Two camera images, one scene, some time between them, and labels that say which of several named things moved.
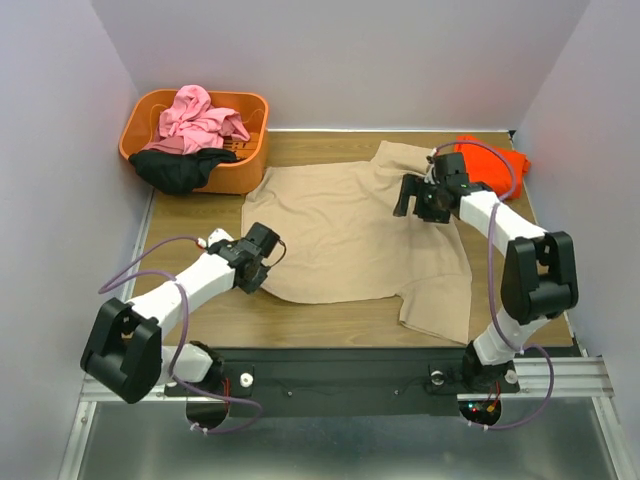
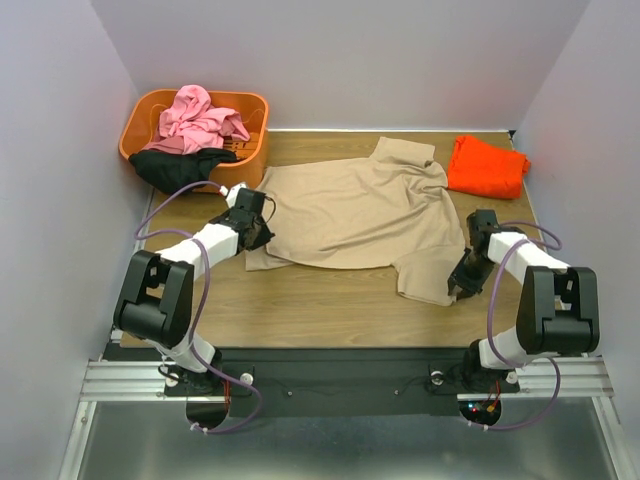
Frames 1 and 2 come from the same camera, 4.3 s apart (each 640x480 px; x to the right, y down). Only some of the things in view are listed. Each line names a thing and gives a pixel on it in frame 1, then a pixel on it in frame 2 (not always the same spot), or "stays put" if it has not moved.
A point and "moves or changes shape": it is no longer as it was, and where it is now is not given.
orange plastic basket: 141,125 stays put
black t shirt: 174,173 stays put
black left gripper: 251,288 -> 264,238
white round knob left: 246,380 stays put
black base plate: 347,381 stays put
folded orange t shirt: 501,170 stays put
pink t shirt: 192,124 stays put
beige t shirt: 344,242 moves or changes shape
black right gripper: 409,190 -> 467,270
